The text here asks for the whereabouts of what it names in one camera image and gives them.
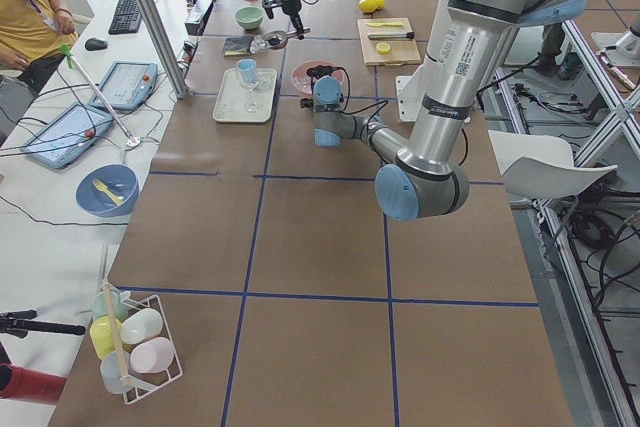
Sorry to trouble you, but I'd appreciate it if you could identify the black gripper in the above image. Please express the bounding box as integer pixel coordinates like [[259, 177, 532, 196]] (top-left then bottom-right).
[[262, 0, 310, 40], [306, 64, 343, 79]]

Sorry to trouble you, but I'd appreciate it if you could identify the steel ice scoop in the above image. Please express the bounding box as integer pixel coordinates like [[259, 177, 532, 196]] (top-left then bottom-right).
[[256, 30, 296, 50]]

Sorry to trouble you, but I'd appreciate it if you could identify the clear ice cubes pile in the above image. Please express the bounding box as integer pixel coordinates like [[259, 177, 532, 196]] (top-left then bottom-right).
[[249, 36, 271, 55]]

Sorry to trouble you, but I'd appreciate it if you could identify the light blue cup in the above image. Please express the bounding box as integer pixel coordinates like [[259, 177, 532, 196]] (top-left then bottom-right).
[[235, 58, 259, 91]]

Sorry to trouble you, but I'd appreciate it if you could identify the white cup in rack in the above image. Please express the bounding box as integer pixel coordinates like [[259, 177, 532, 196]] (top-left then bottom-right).
[[120, 308, 164, 345]]

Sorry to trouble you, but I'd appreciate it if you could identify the pink cup in rack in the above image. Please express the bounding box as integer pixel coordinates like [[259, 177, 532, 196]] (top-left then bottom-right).
[[130, 337, 175, 374]]

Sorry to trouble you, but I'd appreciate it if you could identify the yellow cup in rack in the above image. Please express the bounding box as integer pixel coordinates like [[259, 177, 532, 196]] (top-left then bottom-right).
[[89, 315, 115, 360]]

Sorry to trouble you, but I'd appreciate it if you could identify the pink bowl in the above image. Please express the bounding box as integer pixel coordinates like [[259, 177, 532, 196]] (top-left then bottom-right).
[[290, 60, 336, 98]]

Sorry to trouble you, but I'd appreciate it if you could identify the green bowl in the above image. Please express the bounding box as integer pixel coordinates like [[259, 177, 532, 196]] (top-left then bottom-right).
[[235, 6, 264, 31]]

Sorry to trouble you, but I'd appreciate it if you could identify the clear wine glass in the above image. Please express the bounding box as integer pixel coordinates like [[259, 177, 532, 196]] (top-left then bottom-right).
[[241, 69, 273, 113]]

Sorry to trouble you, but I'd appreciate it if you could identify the lemon half slice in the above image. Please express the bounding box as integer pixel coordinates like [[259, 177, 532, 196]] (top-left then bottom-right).
[[375, 42, 392, 55]]

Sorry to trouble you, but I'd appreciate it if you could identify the whole yellow lemon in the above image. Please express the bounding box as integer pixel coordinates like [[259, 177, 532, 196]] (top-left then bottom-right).
[[358, 0, 379, 14]]

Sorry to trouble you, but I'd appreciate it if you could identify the wooden cutting board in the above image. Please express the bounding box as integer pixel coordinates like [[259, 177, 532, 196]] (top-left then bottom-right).
[[357, 17, 422, 67]]

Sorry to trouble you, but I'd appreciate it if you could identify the cream bear tray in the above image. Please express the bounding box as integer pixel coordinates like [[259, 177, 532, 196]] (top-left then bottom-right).
[[212, 68, 278, 124]]

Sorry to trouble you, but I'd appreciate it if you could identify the yellow plastic knife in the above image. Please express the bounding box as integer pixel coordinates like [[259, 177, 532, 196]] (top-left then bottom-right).
[[365, 21, 404, 28]]

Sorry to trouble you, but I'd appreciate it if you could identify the steel cylinder rod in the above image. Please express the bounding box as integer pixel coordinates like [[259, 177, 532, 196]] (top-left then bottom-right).
[[367, 31, 415, 41]]

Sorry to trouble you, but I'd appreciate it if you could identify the black keyboard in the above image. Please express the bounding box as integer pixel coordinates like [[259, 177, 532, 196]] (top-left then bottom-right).
[[108, 0, 142, 35]]

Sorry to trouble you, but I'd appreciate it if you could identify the teach pendant tablet far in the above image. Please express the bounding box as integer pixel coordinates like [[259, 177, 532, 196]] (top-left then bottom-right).
[[98, 61, 159, 112]]

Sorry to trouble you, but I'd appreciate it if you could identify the teach pendant tablet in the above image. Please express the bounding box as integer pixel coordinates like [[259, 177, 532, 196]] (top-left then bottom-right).
[[98, 61, 159, 112], [20, 102, 114, 170]]

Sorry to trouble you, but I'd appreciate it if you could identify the black computer mouse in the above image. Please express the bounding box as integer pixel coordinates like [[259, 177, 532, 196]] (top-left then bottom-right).
[[84, 37, 109, 52]]

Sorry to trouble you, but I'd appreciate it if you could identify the blue bowl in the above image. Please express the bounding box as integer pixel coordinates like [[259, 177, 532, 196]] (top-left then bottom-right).
[[75, 164, 139, 218]]

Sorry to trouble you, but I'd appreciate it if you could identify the white chair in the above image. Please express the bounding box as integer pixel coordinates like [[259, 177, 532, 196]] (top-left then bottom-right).
[[488, 130, 618, 199]]

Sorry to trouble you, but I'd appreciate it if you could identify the yellow fork in bowl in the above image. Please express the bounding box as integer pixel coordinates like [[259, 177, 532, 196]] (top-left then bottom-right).
[[92, 178, 125, 206]]

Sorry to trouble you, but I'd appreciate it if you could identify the teach pendant tablet near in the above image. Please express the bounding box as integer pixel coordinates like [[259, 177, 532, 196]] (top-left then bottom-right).
[[20, 102, 114, 170]]

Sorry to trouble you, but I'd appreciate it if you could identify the person in yellow shirt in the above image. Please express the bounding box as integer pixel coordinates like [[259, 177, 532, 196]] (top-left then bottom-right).
[[0, 0, 81, 96]]

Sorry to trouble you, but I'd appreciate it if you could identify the red cylinder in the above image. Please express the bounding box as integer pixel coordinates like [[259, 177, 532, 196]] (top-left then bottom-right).
[[1, 364, 66, 405]]

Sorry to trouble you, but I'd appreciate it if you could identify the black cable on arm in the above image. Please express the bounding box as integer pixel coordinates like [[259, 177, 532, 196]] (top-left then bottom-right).
[[329, 65, 469, 166]]

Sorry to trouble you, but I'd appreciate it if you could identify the aluminium frame post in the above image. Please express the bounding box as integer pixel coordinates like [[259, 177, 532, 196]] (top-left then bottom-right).
[[137, 0, 189, 99]]

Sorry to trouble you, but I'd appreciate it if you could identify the white wire rack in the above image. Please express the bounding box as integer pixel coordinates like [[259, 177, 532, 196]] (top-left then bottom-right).
[[89, 281, 183, 405]]

